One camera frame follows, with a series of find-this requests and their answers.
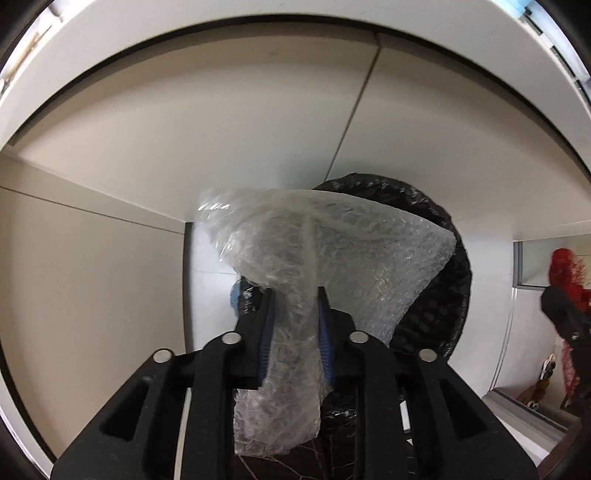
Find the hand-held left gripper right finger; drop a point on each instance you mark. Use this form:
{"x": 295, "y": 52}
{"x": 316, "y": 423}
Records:
{"x": 325, "y": 341}

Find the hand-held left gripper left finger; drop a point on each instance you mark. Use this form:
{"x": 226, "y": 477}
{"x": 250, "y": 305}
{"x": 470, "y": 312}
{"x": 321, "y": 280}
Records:
{"x": 267, "y": 337}

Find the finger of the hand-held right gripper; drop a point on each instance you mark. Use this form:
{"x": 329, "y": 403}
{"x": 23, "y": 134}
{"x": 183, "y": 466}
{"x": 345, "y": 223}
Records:
{"x": 565, "y": 318}

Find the red mesh net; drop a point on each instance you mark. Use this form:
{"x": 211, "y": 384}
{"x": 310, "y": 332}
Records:
{"x": 565, "y": 267}

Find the clear bubble wrap sheet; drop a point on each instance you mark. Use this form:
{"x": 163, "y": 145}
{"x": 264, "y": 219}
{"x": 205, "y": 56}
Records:
{"x": 369, "y": 258}

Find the waste bin with black bag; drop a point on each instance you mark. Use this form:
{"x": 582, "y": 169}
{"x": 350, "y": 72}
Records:
{"x": 438, "y": 323}

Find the white base cabinet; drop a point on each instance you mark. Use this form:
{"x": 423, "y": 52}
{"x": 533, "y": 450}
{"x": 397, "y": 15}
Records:
{"x": 115, "y": 184}

